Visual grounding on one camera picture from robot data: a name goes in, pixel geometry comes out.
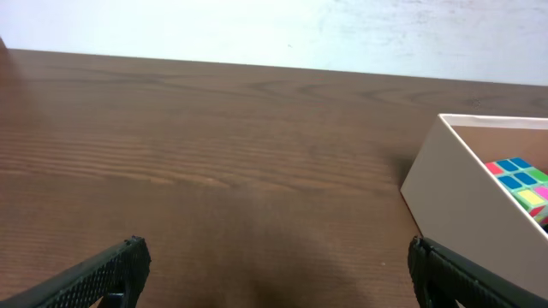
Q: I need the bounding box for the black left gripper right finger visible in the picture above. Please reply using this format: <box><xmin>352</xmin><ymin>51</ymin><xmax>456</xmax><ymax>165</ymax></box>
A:
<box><xmin>408</xmin><ymin>236</ymin><xmax>547</xmax><ymax>308</ymax></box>

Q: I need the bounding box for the white cardboard box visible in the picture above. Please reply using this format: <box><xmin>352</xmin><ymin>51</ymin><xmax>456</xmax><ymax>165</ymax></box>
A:
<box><xmin>401</xmin><ymin>114</ymin><xmax>547</xmax><ymax>298</ymax></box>

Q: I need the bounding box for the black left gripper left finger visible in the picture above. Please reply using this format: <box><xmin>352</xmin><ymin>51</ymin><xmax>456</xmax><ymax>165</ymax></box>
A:
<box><xmin>1</xmin><ymin>236</ymin><xmax>152</xmax><ymax>308</ymax></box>

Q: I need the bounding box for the colourful puzzle cube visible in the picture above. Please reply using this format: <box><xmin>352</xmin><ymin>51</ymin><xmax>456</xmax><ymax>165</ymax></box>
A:
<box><xmin>485</xmin><ymin>157</ymin><xmax>547</xmax><ymax>228</ymax></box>

